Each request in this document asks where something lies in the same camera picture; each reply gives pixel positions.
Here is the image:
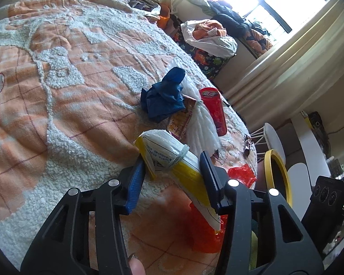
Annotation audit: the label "translucent plastic bag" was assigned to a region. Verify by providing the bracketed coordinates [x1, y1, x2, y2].
[126, 0, 161, 20]

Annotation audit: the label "orange plastic bag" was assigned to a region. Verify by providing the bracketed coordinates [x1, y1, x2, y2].
[188, 164, 257, 253]

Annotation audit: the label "dark jacket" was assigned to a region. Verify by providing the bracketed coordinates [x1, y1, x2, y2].
[208, 0, 270, 38]

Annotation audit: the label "white dressing desk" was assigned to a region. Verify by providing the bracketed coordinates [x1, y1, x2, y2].
[287, 112, 344, 230]

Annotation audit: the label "orange snack wrapper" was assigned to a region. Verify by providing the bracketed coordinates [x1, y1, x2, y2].
[167, 96, 197, 141]

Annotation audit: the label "blue crumpled plastic bag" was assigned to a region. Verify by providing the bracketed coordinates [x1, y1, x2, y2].
[140, 67, 187, 122]

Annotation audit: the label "long cream curtain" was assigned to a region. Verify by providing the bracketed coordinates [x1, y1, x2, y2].
[224, 0, 344, 132]

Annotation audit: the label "white wire stool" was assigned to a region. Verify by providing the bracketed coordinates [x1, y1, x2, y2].
[249, 123, 287, 164]

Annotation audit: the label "dark candy wrapper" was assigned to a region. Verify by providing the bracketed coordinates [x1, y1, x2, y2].
[242, 135, 257, 157]

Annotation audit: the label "orange and white blanket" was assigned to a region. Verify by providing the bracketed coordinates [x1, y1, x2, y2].
[0, 0, 258, 270]

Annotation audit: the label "yellow and white packet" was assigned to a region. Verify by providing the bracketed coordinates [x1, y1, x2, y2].
[133, 130, 228, 232]

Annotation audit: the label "dinosaur print laundry basket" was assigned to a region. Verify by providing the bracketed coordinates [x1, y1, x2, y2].
[172, 31, 236, 81]

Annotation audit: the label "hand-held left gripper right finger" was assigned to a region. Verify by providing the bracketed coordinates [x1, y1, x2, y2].
[199, 150, 324, 275]

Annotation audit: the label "yellow rimmed black bin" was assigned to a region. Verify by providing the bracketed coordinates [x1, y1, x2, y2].
[255, 149, 293, 209]

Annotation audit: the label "person's left hand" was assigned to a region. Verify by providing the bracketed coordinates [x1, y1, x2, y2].
[128, 253, 147, 275]

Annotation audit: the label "orange clothes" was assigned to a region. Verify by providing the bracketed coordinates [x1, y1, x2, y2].
[193, 19, 227, 39]

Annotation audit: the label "clear cosmetics organizer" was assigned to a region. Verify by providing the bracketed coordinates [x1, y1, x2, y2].
[327, 155, 344, 184]

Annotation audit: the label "orange printed cloth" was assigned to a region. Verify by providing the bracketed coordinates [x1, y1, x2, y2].
[241, 26, 274, 60]

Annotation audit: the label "black framed window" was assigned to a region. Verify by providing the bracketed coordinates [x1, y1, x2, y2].
[189, 0, 329, 35]

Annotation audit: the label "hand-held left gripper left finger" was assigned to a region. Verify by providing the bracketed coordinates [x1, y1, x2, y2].
[20, 156, 147, 275]

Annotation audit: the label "orange shopping bag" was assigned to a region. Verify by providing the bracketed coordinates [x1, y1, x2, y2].
[157, 4, 173, 31]

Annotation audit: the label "black bag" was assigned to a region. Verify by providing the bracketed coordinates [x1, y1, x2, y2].
[308, 111, 332, 161]

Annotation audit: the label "white plastic bag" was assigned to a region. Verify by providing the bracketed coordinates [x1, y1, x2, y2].
[180, 19, 238, 58]

